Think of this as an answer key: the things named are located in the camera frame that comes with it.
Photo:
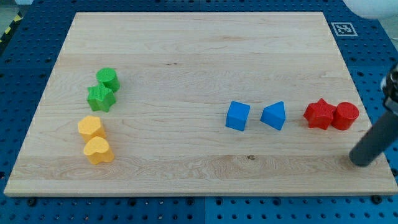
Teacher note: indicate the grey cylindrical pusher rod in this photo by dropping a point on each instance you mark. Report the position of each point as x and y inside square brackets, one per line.
[378, 138]

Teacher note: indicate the black robot end mount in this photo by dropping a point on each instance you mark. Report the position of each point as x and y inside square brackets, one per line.
[389, 88]

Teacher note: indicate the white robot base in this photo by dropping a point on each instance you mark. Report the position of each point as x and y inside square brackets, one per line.
[372, 9]

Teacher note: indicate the red cylinder block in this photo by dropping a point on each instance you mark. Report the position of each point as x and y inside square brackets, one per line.
[345, 115]

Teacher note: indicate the red star block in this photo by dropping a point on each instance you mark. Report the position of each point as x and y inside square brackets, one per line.
[319, 114]

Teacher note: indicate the white fiducial marker tag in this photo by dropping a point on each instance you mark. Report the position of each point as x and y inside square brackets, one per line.
[344, 29]

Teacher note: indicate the blue triangle block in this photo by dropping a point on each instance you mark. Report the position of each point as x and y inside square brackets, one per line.
[274, 115]

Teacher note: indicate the blue cube block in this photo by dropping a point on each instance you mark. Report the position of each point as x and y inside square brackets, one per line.
[237, 115]

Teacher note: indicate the wooden board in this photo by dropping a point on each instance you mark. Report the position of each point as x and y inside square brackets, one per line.
[178, 74]

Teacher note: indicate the green cylinder block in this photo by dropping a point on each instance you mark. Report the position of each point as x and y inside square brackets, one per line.
[109, 78]

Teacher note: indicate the green star block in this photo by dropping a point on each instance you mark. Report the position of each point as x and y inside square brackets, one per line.
[100, 98]

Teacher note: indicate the yellow heart block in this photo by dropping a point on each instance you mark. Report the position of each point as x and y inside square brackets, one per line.
[98, 150]

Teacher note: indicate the yellow pentagon block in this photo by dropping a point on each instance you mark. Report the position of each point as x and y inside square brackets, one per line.
[90, 127]

